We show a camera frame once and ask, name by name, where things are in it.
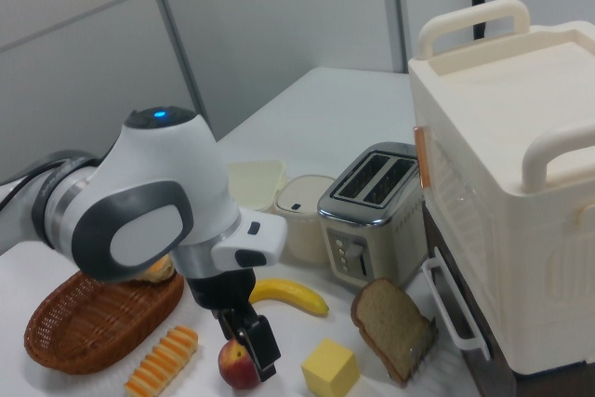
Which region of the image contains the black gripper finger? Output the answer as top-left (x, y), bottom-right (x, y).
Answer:
top-left (234, 314), bottom-right (283, 383)
top-left (218, 307), bottom-right (243, 345)

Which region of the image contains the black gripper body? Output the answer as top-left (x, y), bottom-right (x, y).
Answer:
top-left (185, 269), bottom-right (260, 324)

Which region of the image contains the yellow cube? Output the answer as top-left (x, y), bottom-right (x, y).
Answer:
top-left (300, 337), bottom-right (362, 397)

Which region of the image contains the red apple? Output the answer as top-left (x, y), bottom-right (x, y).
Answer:
top-left (218, 338), bottom-right (262, 390)

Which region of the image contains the yellow banana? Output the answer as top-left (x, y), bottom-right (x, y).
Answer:
top-left (248, 278), bottom-right (330, 318)

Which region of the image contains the bread roll in basket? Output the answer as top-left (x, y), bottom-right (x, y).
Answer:
top-left (134, 255), bottom-right (177, 285)

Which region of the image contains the orange striped bread roll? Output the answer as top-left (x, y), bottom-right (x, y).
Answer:
top-left (123, 325), bottom-right (200, 397)

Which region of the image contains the small cream lidded bin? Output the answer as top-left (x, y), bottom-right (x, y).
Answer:
top-left (274, 174), bottom-right (337, 266)

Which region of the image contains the white square plastic container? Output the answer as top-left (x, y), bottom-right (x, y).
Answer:
top-left (226, 158), bottom-right (287, 213)

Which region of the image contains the brown wicker basket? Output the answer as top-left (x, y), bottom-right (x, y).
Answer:
top-left (23, 270), bottom-right (186, 376)

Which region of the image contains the brown bread slice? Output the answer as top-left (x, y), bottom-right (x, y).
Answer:
top-left (350, 277), bottom-right (436, 385)

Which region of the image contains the cream and chrome toaster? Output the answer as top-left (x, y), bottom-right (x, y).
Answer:
top-left (316, 141), bottom-right (427, 289)

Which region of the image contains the dark brown drawer box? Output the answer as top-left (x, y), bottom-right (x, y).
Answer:
top-left (421, 210), bottom-right (595, 397)

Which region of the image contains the cream plastic cabinet with handles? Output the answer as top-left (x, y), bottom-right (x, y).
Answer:
top-left (407, 0), bottom-right (595, 377)

